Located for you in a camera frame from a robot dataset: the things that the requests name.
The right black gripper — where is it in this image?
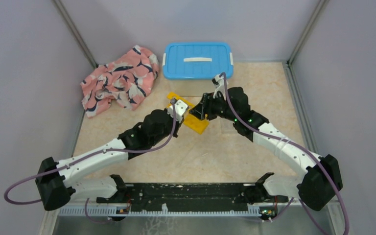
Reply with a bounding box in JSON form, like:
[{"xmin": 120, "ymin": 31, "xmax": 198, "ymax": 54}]
[{"xmin": 189, "ymin": 90, "xmax": 238, "ymax": 122}]

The yellow test tube rack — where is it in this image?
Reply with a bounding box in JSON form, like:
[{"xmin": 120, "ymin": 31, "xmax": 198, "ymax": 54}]
[{"xmin": 166, "ymin": 92, "xmax": 209, "ymax": 135}]

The blue plastic bin lid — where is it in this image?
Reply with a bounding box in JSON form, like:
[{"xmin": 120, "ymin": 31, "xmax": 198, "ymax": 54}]
[{"xmin": 163, "ymin": 42, "xmax": 234, "ymax": 81}]

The pink patterned cloth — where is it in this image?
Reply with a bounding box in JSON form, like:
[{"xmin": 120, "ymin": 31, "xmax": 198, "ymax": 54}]
[{"xmin": 80, "ymin": 45, "xmax": 160, "ymax": 118}]

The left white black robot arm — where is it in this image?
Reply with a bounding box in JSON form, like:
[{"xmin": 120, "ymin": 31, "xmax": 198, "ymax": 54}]
[{"xmin": 35, "ymin": 107, "xmax": 187, "ymax": 211}]

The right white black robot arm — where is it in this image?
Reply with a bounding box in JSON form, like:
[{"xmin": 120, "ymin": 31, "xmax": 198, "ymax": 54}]
[{"xmin": 190, "ymin": 87, "xmax": 343, "ymax": 211}]

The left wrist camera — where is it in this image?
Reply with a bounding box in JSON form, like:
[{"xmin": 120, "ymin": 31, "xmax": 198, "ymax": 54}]
[{"xmin": 167, "ymin": 98, "xmax": 189, "ymax": 123}]

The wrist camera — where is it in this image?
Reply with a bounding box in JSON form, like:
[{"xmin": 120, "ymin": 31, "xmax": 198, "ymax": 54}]
[
  {"xmin": 167, "ymin": 98, "xmax": 189, "ymax": 123},
  {"xmin": 212, "ymin": 72, "xmax": 227, "ymax": 99}
]

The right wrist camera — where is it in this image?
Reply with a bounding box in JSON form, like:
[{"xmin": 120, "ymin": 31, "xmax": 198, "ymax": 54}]
[{"xmin": 212, "ymin": 72, "xmax": 227, "ymax": 99}]

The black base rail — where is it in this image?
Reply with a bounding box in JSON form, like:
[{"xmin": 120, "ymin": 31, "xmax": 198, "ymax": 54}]
[{"xmin": 96, "ymin": 183, "xmax": 288, "ymax": 212}]

